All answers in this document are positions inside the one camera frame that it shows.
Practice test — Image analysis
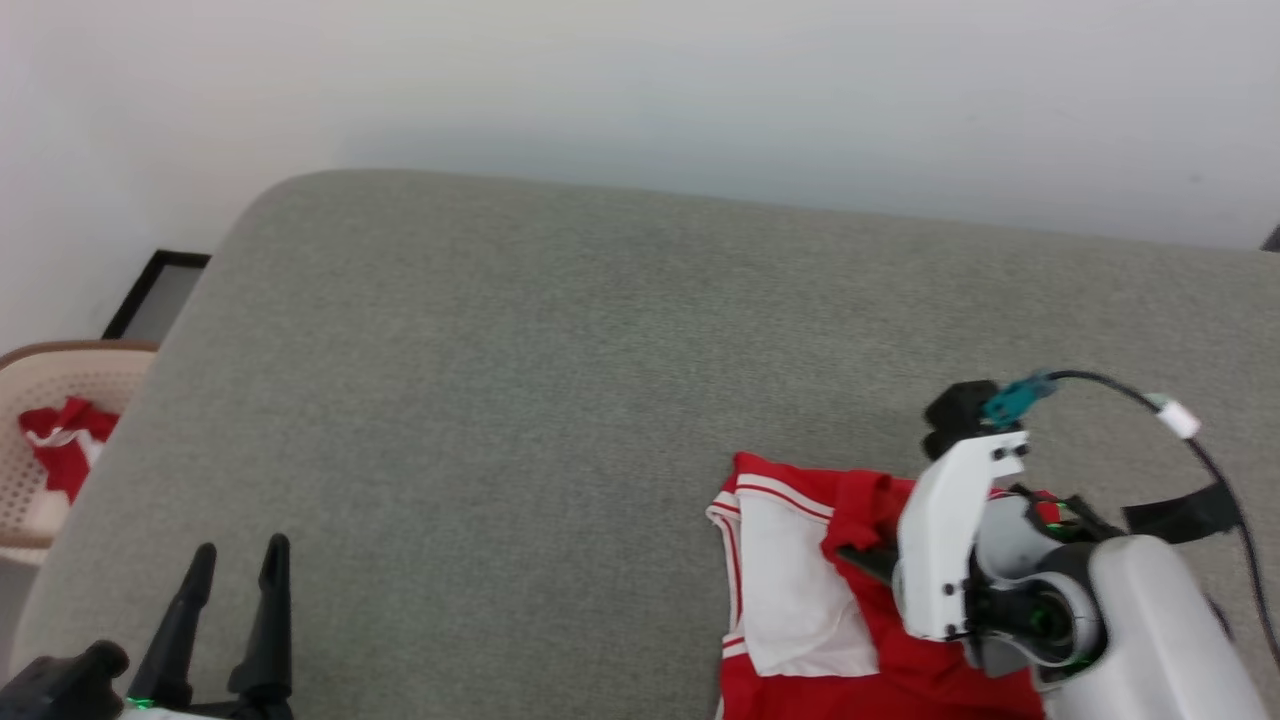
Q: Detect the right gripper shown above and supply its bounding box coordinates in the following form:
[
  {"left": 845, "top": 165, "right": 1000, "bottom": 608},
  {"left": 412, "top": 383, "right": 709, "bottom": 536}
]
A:
[{"left": 837, "top": 430, "right": 1032, "bottom": 642}]

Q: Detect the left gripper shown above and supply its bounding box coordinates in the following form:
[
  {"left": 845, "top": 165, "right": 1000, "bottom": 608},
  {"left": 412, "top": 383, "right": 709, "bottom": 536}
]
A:
[{"left": 118, "top": 534, "right": 297, "bottom": 720}]

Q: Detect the red and white garment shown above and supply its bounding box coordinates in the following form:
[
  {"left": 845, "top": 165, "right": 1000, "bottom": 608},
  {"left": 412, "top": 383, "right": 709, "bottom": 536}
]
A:
[{"left": 706, "top": 452, "right": 1089, "bottom": 720}]

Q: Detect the red garment in basket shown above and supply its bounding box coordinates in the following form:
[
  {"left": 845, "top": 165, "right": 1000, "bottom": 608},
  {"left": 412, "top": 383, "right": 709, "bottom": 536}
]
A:
[{"left": 17, "top": 396, "right": 122, "bottom": 507}]

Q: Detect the beige laundry basket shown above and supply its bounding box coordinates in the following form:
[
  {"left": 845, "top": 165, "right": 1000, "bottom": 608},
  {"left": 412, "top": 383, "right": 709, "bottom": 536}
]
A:
[{"left": 0, "top": 339, "right": 161, "bottom": 567}]

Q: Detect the grey fabric sofa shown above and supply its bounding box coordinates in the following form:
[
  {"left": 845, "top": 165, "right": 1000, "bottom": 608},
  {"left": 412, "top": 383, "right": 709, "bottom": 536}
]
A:
[{"left": 8, "top": 168, "right": 1280, "bottom": 720}]

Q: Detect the black velcro strap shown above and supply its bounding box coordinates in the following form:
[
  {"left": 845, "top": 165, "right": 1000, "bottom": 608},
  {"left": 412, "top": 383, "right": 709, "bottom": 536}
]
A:
[{"left": 1121, "top": 482, "right": 1242, "bottom": 547}]

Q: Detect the black picture frame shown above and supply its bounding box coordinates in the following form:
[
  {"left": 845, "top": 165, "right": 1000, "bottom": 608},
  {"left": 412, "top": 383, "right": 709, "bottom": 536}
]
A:
[{"left": 101, "top": 249, "right": 213, "bottom": 344}]

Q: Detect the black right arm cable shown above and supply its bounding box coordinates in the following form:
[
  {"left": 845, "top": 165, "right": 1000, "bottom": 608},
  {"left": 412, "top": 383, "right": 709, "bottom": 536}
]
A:
[{"left": 982, "top": 369, "right": 1280, "bottom": 673}]

